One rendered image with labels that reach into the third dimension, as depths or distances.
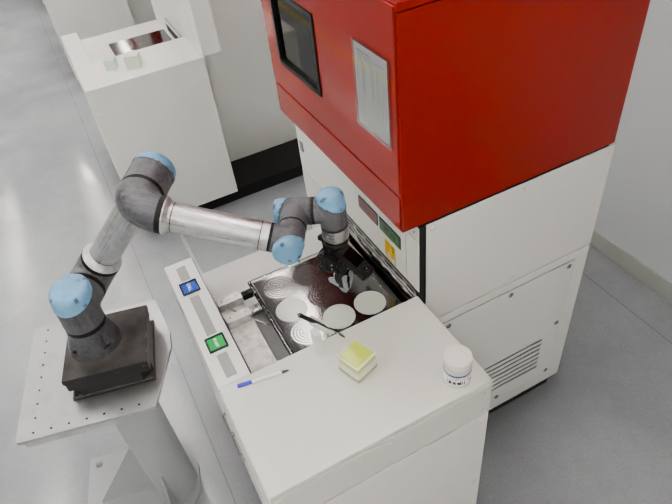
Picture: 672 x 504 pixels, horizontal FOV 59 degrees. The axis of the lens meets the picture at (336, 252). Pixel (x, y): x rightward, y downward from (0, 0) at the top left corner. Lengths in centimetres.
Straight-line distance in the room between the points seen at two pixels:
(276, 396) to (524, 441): 133
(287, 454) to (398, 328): 47
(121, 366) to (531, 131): 132
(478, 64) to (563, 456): 168
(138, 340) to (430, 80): 114
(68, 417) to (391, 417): 95
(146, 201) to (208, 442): 146
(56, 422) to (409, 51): 140
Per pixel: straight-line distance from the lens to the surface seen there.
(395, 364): 160
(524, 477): 256
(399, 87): 133
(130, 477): 259
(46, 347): 217
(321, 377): 159
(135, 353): 187
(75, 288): 181
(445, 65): 138
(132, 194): 152
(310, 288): 190
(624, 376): 292
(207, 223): 148
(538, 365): 257
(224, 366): 169
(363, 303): 183
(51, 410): 199
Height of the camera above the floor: 225
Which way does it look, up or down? 42 degrees down
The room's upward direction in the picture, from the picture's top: 8 degrees counter-clockwise
